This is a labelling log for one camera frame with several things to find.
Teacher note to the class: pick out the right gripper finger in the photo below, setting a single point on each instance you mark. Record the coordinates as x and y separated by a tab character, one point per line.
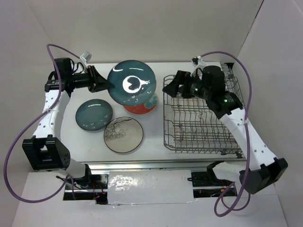
172	88
183	91

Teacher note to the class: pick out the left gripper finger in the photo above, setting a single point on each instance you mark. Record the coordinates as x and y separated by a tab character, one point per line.
100	87
96	77

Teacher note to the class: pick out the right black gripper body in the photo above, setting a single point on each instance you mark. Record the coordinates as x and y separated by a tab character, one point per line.
197	89

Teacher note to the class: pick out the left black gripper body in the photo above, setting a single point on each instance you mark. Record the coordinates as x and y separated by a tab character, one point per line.
84	80

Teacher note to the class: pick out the dark teal plate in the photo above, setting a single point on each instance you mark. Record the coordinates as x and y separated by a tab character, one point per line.
134	83

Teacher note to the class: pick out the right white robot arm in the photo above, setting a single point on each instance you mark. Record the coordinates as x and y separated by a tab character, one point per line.
263	167

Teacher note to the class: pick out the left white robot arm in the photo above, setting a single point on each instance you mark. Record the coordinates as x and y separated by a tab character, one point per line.
44	149

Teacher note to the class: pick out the teal plate white flowers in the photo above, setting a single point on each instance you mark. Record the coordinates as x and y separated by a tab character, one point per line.
94	115

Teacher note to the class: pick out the red plate blue flower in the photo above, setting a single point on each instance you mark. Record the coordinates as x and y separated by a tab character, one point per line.
145	108

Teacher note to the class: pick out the cream plate tree pattern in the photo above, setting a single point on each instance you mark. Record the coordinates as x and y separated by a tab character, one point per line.
123	135

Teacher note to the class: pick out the grey wire dish rack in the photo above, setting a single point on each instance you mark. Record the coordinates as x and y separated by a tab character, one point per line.
191	127

